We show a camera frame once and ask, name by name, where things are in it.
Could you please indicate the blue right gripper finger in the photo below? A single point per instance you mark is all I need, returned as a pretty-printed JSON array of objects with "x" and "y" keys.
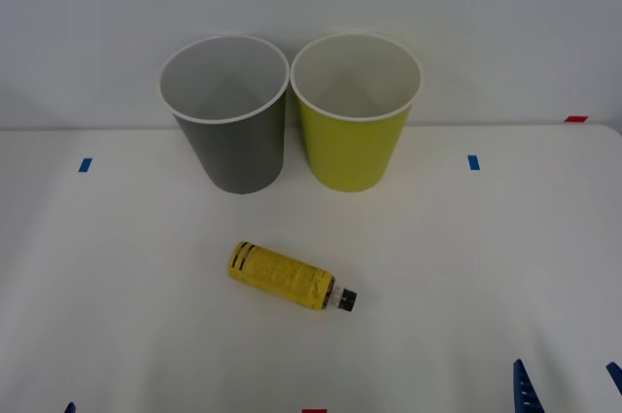
[
  {"x": 616, "y": 374},
  {"x": 525, "y": 391}
]

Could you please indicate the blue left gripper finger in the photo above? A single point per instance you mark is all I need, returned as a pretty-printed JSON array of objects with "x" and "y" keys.
[{"x": 71, "y": 408}]

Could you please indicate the yellow bottle with black cap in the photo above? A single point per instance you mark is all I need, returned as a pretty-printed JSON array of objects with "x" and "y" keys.
[{"x": 277, "y": 274}]

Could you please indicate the yellow-green plastic waste bin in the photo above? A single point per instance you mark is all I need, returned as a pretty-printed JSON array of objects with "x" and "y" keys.
[{"x": 350, "y": 150}]

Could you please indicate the grey plastic waste bin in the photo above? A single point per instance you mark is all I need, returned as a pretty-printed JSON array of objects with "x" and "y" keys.
[{"x": 243, "y": 155}]

